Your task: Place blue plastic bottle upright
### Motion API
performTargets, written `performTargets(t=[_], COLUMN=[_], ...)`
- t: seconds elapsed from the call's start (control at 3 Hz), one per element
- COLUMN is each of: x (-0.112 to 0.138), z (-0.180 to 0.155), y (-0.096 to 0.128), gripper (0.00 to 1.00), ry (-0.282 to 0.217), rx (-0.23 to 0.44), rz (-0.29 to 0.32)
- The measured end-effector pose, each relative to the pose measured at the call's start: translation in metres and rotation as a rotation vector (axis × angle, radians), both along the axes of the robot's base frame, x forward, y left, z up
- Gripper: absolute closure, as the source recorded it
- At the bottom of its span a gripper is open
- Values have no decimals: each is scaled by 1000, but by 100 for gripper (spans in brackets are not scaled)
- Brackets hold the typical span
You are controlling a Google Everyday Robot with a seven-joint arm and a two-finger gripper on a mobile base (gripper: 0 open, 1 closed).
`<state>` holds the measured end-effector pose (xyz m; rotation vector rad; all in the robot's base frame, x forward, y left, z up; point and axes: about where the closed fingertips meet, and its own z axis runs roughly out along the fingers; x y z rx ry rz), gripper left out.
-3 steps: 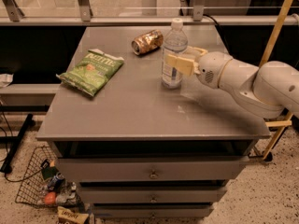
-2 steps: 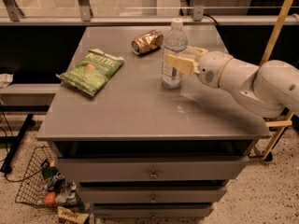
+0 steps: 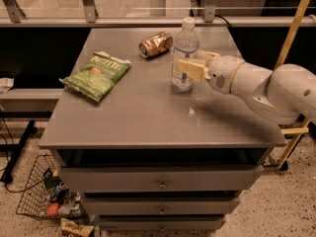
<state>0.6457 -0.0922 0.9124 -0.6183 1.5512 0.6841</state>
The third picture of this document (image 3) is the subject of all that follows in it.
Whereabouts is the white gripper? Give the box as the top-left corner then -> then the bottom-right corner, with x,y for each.
178,50 -> 245,95

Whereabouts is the clear bottle with blue label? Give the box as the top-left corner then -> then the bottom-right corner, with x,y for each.
171,17 -> 199,92

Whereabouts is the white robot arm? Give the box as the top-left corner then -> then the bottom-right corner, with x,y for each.
176,50 -> 316,124

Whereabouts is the crushed gold soda can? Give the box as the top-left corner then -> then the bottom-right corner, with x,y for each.
139,31 -> 173,58

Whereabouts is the green chip bag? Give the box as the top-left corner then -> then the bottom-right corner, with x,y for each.
60,51 -> 131,103

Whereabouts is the grey drawer cabinet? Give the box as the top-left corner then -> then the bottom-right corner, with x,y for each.
39,28 -> 284,219

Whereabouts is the top grey drawer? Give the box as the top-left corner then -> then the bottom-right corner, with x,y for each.
59,165 -> 263,193

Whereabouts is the grey drawer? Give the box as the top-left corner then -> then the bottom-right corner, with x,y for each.
59,165 -> 263,193
83,197 -> 240,215
97,216 -> 225,231

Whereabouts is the middle grey drawer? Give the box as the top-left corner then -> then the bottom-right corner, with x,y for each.
83,197 -> 240,215

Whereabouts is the bottom grey drawer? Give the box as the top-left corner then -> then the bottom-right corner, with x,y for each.
97,216 -> 225,231

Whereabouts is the blue can in basket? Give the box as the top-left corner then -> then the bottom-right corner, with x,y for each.
50,182 -> 68,202

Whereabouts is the white paper scrap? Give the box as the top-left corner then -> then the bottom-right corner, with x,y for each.
0,78 -> 14,93

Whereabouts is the orange fruit in basket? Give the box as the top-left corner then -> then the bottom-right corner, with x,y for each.
46,202 -> 59,217

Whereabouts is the yellow snack bag on floor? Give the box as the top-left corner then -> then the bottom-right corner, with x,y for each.
60,218 -> 94,237

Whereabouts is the black metal stand leg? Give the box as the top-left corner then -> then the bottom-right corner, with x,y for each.
0,120 -> 36,184

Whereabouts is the metal railing frame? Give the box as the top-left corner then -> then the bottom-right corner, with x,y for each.
0,0 -> 315,28

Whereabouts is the black cable on floor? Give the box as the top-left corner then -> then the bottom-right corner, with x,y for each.
0,106 -> 47,194

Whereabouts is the black wire basket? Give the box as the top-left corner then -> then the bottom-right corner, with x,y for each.
17,155 -> 85,219

